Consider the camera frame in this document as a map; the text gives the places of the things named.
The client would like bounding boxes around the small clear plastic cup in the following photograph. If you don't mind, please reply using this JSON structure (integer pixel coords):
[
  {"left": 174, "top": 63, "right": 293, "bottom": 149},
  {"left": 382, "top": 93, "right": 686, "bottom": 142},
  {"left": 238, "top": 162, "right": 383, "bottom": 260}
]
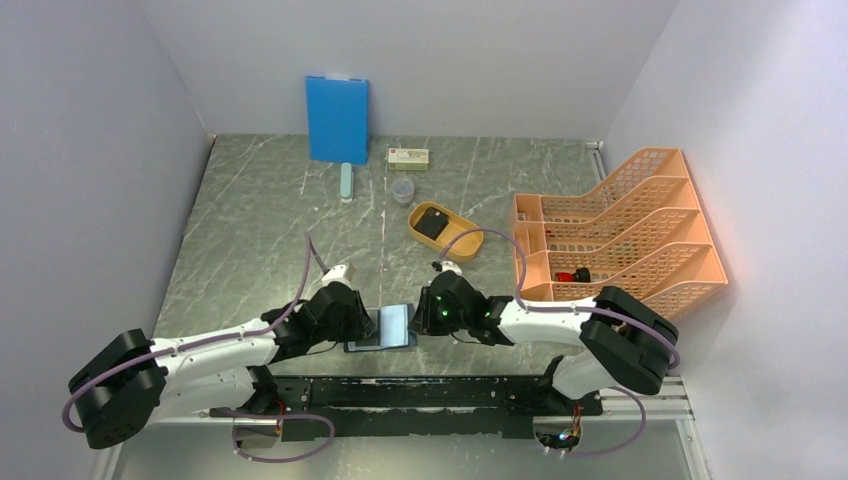
[{"left": 391, "top": 178, "right": 415, "bottom": 207}]

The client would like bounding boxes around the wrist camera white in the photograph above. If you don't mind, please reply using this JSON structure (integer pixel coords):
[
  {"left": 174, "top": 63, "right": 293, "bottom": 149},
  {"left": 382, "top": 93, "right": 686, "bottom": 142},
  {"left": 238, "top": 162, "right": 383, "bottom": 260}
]
[
  {"left": 321, "top": 262, "right": 356, "bottom": 287},
  {"left": 431, "top": 260, "right": 463, "bottom": 276}
]

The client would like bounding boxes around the red black object in rack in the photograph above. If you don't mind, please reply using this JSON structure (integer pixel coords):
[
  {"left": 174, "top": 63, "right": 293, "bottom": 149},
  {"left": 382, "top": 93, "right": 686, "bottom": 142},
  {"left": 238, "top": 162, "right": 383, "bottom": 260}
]
[{"left": 553, "top": 268, "right": 592, "bottom": 283}]

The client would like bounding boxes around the small red white box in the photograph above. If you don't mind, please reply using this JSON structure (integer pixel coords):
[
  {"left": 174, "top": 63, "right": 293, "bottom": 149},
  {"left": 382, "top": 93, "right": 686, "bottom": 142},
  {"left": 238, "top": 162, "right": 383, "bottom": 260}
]
[{"left": 386, "top": 148, "right": 430, "bottom": 171}]

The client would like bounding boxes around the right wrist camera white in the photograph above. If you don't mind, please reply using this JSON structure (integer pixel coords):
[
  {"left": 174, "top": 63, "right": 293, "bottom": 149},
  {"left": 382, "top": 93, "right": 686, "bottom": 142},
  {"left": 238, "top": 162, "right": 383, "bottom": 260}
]
[{"left": 431, "top": 260, "right": 463, "bottom": 276}]

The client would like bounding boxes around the dark blue card holder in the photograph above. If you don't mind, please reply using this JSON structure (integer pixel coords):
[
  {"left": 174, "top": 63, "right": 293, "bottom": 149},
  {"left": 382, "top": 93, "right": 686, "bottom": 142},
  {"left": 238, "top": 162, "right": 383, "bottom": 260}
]
[{"left": 344, "top": 303, "right": 417, "bottom": 353}]

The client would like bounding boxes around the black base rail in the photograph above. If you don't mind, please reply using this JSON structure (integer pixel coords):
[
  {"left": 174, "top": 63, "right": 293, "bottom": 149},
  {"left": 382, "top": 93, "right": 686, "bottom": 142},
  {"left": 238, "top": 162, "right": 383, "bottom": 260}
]
[{"left": 233, "top": 367, "right": 603, "bottom": 441}]

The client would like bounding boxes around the orange file organizer rack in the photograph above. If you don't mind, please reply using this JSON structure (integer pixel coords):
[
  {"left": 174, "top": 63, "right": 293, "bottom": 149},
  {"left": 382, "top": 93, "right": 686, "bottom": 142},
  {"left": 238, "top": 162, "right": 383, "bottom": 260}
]
[{"left": 512, "top": 147, "right": 728, "bottom": 320}]

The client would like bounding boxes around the light blue eraser stick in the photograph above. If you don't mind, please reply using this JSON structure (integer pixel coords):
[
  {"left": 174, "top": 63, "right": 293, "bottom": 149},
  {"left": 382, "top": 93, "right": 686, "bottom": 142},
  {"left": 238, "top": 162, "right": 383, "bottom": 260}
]
[{"left": 339, "top": 163, "right": 353, "bottom": 203}]

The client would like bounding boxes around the black card in tray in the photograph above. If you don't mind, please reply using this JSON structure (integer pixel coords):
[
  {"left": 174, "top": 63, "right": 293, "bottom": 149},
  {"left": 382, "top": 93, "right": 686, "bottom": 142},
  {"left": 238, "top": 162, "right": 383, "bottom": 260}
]
[{"left": 415, "top": 207, "right": 449, "bottom": 241}]

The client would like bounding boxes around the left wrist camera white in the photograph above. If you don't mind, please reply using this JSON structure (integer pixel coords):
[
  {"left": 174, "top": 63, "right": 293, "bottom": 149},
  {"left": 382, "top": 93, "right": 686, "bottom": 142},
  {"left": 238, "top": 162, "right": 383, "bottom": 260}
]
[{"left": 321, "top": 262, "right": 356, "bottom": 287}]

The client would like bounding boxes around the blue board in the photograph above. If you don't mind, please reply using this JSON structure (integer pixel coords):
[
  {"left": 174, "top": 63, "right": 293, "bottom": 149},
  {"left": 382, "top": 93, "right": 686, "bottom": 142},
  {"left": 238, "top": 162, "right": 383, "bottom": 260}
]
[{"left": 305, "top": 76, "right": 369, "bottom": 166}]

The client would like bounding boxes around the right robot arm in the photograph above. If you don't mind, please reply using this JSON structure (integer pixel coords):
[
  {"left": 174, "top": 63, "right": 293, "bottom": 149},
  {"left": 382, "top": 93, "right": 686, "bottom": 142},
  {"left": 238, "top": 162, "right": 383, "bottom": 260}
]
[{"left": 409, "top": 271, "right": 680, "bottom": 414}]

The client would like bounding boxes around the yellow oval tray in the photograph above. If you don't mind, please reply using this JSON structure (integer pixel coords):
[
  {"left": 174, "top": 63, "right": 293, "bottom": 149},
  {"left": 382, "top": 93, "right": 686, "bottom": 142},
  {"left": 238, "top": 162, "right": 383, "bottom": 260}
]
[{"left": 407, "top": 202, "right": 484, "bottom": 263}]

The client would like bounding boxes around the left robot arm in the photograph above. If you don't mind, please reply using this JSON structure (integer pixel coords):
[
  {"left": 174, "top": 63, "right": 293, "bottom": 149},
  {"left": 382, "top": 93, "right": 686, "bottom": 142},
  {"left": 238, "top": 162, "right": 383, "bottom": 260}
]
[{"left": 63, "top": 282, "right": 378, "bottom": 450}]

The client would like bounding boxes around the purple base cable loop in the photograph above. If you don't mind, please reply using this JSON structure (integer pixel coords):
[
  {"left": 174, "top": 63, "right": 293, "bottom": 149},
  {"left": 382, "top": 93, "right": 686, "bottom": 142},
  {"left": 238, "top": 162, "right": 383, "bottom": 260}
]
[{"left": 231, "top": 411, "right": 336, "bottom": 464}]

